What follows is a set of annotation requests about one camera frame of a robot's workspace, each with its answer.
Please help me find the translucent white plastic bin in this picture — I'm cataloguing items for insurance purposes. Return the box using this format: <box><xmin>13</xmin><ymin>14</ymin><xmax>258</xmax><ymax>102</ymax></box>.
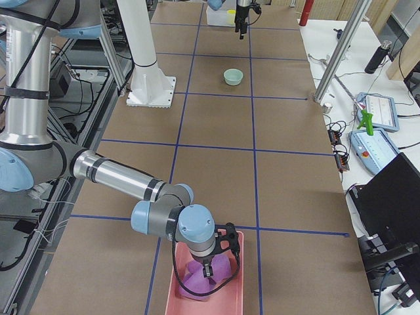
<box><xmin>206</xmin><ymin>7</ymin><xmax>235</xmax><ymax>27</ymax></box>

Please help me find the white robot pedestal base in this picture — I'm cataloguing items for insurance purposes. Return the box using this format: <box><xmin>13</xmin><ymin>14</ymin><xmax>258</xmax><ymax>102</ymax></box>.
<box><xmin>117</xmin><ymin>0</ymin><xmax>176</xmax><ymax>108</ymax></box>

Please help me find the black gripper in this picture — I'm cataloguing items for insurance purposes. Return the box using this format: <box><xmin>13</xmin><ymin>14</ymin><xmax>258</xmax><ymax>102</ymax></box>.
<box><xmin>234</xmin><ymin>5</ymin><xmax>248</xmax><ymax>40</ymax></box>
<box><xmin>192</xmin><ymin>251</ymin><xmax>217</xmax><ymax>278</ymax></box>

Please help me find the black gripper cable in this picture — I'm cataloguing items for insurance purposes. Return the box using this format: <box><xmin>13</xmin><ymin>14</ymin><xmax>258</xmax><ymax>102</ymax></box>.
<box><xmin>167</xmin><ymin>222</ymin><xmax>242</xmax><ymax>297</ymax></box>
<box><xmin>246</xmin><ymin>0</ymin><xmax>262</xmax><ymax>26</ymax></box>

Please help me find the far blue teach pendant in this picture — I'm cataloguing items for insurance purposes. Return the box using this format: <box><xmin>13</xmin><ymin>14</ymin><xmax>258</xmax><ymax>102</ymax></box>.
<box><xmin>356</xmin><ymin>92</ymin><xmax>400</xmax><ymax>132</ymax></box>

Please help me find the black water bottle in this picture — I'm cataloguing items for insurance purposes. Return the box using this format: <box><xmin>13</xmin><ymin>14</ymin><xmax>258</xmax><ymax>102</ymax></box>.
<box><xmin>364</xmin><ymin>40</ymin><xmax>392</xmax><ymax>74</ymax></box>

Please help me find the purple fleece cloth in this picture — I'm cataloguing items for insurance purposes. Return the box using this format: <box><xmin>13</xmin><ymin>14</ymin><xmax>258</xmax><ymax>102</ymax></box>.
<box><xmin>182</xmin><ymin>254</ymin><xmax>232</xmax><ymax>293</ymax></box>

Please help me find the black monitor stand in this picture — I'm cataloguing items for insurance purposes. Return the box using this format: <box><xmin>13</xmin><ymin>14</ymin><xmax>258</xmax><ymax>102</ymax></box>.
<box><xmin>358</xmin><ymin>234</ymin><xmax>419</xmax><ymax>293</ymax></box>

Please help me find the red cylinder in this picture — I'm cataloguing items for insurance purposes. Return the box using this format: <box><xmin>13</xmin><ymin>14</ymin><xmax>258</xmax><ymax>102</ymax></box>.
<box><xmin>299</xmin><ymin>0</ymin><xmax>314</xmax><ymax>26</ymax></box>

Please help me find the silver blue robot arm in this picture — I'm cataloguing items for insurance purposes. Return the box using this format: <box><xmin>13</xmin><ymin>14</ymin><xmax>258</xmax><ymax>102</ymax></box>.
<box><xmin>207</xmin><ymin>0</ymin><xmax>252</xmax><ymax>40</ymax></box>
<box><xmin>1</xmin><ymin>1</ymin><xmax>221</xmax><ymax>277</ymax></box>

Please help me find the green plastic clamp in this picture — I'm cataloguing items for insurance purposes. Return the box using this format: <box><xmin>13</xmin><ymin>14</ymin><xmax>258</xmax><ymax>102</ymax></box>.
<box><xmin>357</xmin><ymin>110</ymin><xmax>373</xmax><ymax>136</ymax></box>

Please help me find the blue teach pendant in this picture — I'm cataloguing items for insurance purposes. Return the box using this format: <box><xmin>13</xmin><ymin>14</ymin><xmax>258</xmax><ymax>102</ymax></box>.
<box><xmin>356</xmin><ymin>92</ymin><xmax>400</xmax><ymax>132</ymax></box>
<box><xmin>349</xmin><ymin>128</ymin><xmax>400</xmax><ymax>175</ymax></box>

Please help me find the near blue teach pendant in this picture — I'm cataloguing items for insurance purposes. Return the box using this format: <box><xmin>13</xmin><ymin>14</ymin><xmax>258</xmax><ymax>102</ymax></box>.
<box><xmin>349</xmin><ymin>128</ymin><xmax>400</xmax><ymax>175</ymax></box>

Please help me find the aluminium frame post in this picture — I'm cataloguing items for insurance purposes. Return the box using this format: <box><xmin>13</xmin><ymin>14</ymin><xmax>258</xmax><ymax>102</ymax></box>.
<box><xmin>314</xmin><ymin>0</ymin><xmax>372</xmax><ymax>103</ymax></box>

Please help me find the black laptop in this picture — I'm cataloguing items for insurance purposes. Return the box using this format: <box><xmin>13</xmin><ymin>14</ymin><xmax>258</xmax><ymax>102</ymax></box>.
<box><xmin>350</xmin><ymin>153</ymin><xmax>419</xmax><ymax>245</ymax></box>

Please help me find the pink plastic tray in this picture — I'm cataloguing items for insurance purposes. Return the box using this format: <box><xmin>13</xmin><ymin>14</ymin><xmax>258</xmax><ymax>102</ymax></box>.
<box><xmin>165</xmin><ymin>231</ymin><xmax>244</xmax><ymax>315</ymax></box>

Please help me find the light green bowl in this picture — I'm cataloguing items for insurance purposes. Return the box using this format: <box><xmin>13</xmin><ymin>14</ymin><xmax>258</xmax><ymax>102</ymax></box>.
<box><xmin>223</xmin><ymin>68</ymin><xmax>243</xmax><ymax>86</ymax></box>

